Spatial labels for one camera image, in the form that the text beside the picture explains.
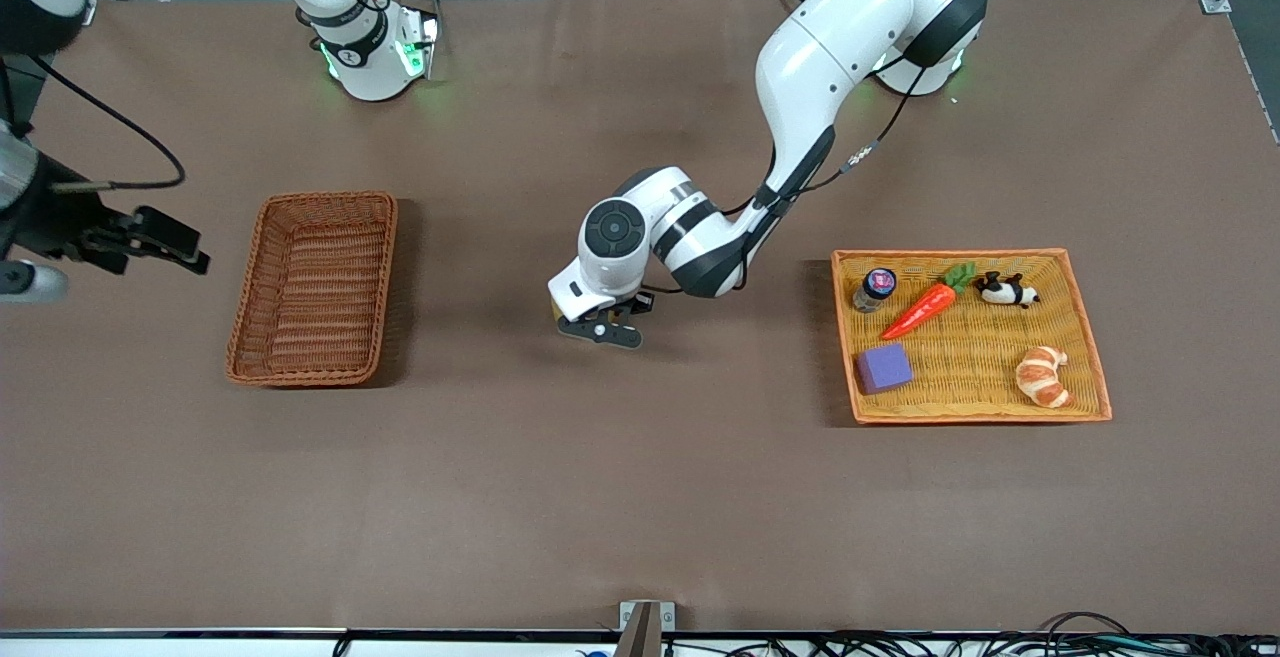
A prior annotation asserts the metal table edge bracket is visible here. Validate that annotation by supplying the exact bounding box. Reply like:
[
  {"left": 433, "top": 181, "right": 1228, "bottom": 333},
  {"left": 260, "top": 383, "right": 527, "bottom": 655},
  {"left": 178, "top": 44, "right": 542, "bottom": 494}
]
[{"left": 618, "top": 600, "right": 676, "bottom": 633}]

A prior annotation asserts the orange toy carrot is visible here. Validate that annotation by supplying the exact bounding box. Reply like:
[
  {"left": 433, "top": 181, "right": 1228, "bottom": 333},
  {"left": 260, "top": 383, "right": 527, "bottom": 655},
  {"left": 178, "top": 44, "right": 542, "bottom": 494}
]
[{"left": 880, "top": 262, "right": 978, "bottom": 342}]

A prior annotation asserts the black white panda toy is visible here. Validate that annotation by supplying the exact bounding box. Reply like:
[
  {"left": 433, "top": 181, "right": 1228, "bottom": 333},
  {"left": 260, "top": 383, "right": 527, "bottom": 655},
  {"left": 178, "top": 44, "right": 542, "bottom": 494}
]
[{"left": 975, "top": 271, "right": 1041, "bottom": 310}]

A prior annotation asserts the brown deep wicker basket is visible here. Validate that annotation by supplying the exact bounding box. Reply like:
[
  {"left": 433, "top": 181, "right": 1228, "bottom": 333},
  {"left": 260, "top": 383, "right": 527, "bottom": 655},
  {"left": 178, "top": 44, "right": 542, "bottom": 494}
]
[{"left": 225, "top": 190, "right": 399, "bottom": 388}]

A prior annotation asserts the brown camera mount post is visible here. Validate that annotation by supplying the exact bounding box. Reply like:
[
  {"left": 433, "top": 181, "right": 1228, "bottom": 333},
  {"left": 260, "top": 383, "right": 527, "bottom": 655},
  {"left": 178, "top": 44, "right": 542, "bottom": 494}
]
[{"left": 612, "top": 602, "right": 663, "bottom": 657}]

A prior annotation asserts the small bottle blue cap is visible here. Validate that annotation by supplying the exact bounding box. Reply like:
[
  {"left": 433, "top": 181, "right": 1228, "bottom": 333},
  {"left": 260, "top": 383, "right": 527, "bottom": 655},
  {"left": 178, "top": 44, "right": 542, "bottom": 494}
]
[{"left": 852, "top": 268, "right": 898, "bottom": 314}]

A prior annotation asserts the toy croissant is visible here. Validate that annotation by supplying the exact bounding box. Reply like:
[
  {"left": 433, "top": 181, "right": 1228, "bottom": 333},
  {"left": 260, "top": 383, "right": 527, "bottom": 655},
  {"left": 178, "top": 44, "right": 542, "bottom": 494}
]
[{"left": 1015, "top": 346, "right": 1073, "bottom": 409}]

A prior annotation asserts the purple foam cube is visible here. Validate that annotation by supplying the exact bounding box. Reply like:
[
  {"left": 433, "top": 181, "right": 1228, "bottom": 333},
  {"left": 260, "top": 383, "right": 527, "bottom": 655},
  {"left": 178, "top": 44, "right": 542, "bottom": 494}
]
[{"left": 856, "top": 342, "right": 914, "bottom": 396}]

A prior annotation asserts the orange flat wicker basket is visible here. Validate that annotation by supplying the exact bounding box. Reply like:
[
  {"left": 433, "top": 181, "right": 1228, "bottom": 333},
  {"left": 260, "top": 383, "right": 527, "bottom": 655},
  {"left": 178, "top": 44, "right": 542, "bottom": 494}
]
[{"left": 831, "top": 248, "right": 1113, "bottom": 426}]

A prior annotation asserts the black cable bundle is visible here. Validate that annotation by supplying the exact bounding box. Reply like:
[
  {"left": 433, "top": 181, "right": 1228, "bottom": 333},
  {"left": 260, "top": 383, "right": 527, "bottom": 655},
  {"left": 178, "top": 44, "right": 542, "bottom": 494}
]
[{"left": 660, "top": 612, "right": 1280, "bottom": 657}]

